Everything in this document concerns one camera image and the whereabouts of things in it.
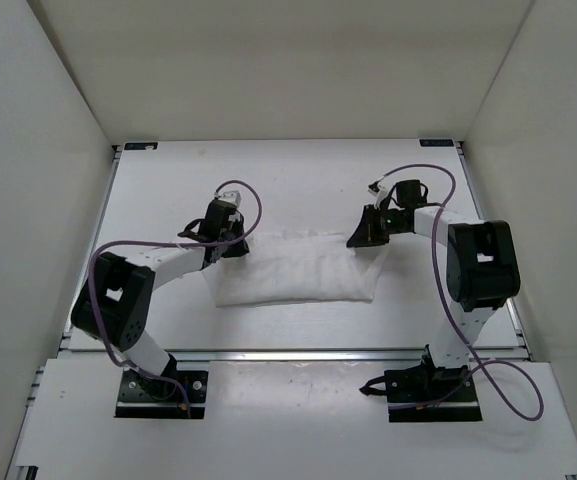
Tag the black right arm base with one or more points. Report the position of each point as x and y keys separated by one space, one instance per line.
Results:
x=427 y=394

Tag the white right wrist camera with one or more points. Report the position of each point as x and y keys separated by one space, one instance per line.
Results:
x=382 y=194

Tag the white pleated skirt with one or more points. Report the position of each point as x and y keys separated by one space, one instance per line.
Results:
x=296 y=267

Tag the left corner label sticker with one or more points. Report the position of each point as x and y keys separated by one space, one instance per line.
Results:
x=140 y=146

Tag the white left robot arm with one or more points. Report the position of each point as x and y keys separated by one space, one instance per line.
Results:
x=114 y=302

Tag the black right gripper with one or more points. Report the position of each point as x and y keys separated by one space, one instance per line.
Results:
x=368 y=233

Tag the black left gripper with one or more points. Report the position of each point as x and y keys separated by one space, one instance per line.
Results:
x=237 y=250

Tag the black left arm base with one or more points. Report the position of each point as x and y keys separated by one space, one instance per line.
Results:
x=141 y=398

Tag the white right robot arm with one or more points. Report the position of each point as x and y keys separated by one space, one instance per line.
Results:
x=481 y=271

